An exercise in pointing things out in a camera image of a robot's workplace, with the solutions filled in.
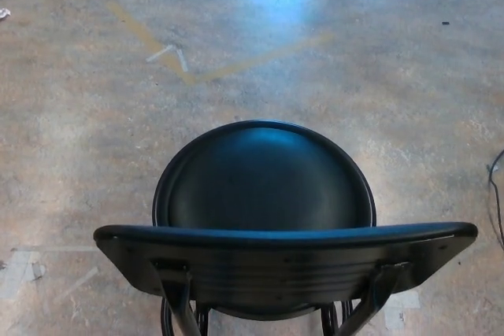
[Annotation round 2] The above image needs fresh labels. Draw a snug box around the round black chair seat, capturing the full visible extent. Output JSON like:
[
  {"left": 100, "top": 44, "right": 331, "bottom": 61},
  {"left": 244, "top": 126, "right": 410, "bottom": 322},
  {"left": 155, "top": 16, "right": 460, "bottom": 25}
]
[{"left": 152, "top": 119, "right": 377, "bottom": 235}]

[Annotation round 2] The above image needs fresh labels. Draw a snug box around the short white tape strip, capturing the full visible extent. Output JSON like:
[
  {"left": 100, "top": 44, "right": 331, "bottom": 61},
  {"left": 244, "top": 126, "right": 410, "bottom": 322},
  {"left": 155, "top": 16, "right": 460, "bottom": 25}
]
[{"left": 175, "top": 48, "right": 191, "bottom": 73}]

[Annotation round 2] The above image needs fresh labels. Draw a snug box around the long white tape strip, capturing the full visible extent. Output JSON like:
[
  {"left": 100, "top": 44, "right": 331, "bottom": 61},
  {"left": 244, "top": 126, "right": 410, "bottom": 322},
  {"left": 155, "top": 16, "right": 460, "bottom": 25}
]
[{"left": 146, "top": 44, "right": 174, "bottom": 63}]

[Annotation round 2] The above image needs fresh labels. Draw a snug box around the grey rectangular tape patch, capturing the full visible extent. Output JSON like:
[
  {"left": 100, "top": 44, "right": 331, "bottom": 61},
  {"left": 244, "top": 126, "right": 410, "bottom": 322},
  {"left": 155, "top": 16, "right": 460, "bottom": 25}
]
[{"left": 383, "top": 290, "right": 423, "bottom": 331}]

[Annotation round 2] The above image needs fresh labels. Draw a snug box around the worn diagonal tape strip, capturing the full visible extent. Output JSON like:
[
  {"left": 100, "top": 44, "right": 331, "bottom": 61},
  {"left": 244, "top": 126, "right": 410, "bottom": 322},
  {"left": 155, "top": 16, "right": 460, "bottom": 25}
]
[{"left": 52, "top": 266, "right": 100, "bottom": 302}]

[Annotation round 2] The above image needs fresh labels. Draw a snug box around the large worn clear tape patch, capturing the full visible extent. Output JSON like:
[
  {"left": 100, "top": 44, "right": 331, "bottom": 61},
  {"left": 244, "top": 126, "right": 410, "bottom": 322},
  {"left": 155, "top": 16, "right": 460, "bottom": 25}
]
[{"left": 0, "top": 246, "right": 99, "bottom": 300}]

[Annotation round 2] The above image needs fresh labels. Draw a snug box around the black metal backrest bracket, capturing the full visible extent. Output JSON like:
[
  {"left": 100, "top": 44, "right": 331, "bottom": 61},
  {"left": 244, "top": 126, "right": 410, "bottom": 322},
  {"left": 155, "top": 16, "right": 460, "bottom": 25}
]
[
  {"left": 151, "top": 259, "right": 198, "bottom": 336},
  {"left": 337, "top": 260, "right": 413, "bottom": 336}
]

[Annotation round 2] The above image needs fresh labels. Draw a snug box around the black chair base ring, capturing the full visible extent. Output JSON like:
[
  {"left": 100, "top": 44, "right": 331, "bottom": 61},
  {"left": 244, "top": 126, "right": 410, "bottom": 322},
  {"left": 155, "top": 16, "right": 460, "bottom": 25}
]
[{"left": 159, "top": 296, "right": 355, "bottom": 336}]

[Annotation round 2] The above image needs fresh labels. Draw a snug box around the thin black floor cable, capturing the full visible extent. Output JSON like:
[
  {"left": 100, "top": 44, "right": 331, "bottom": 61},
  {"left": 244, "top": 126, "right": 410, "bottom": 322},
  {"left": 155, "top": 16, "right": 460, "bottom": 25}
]
[{"left": 486, "top": 150, "right": 504, "bottom": 249}]

